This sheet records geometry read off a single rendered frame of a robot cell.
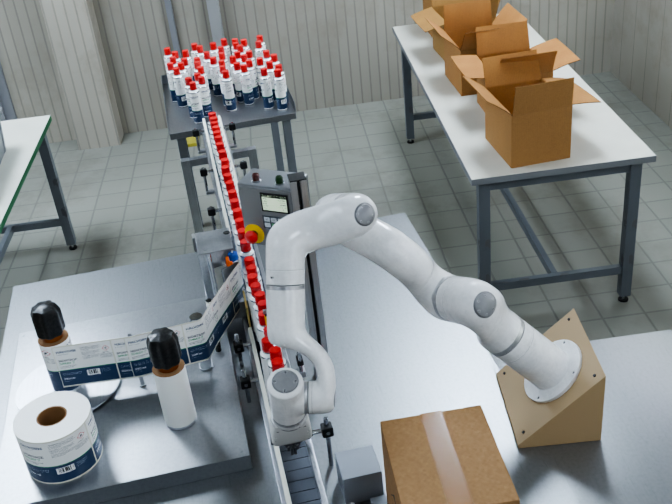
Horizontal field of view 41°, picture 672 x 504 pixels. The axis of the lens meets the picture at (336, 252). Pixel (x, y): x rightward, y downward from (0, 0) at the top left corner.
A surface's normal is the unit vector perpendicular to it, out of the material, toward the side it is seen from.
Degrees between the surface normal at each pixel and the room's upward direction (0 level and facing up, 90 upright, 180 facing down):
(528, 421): 43
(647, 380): 0
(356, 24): 90
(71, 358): 90
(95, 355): 90
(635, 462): 0
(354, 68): 90
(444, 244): 0
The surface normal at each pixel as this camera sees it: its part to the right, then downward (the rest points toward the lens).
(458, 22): 0.15, 0.46
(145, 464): -0.10, -0.85
